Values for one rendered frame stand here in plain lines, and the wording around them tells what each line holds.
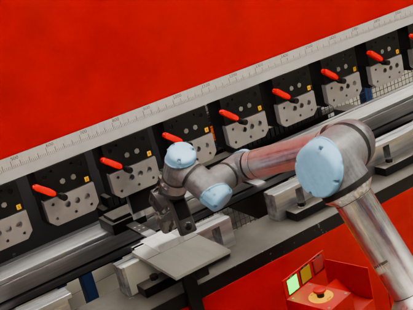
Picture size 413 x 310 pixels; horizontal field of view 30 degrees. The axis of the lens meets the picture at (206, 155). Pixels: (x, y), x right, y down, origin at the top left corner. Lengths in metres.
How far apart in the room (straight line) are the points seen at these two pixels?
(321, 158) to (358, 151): 0.10
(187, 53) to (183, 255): 0.58
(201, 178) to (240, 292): 0.55
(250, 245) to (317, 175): 0.82
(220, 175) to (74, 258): 0.71
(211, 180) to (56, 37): 0.55
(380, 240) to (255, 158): 0.43
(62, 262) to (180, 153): 0.70
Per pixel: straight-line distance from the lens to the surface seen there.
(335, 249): 2.53
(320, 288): 2.23
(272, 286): 2.41
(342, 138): 1.65
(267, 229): 2.48
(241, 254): 2.36
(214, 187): 1.89
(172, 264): 2.12
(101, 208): 2.66
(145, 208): 2.26
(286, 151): 1.86
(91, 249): 2.48
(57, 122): 2.07
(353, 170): 1.63
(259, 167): 1.92
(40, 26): 2.04
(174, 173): 1.93
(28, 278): 2.43
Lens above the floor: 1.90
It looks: 18 degrees down
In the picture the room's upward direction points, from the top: 14 degrees counter-clockwise
